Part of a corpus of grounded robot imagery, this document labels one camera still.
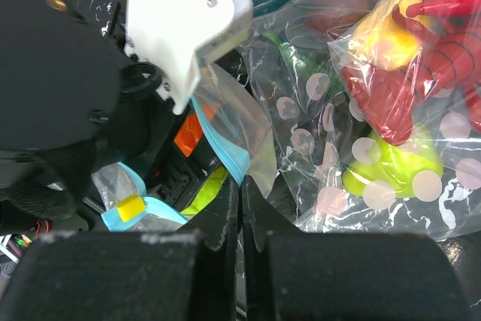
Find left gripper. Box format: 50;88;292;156
108;68;220;208

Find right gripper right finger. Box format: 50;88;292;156
240;177;474;320

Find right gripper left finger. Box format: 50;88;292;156
1;178;239;320

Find orange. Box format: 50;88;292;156
174;109;204;157

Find fruit zip bag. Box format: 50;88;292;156
92;64;277;232

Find green apple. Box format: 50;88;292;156
181;166;228;219

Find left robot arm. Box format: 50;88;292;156
1;0;184;229

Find vegetable zip bag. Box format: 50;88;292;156
242;0;480;239

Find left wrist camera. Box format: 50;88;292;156
124;0;253;115

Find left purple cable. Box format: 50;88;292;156
0;234;31;265

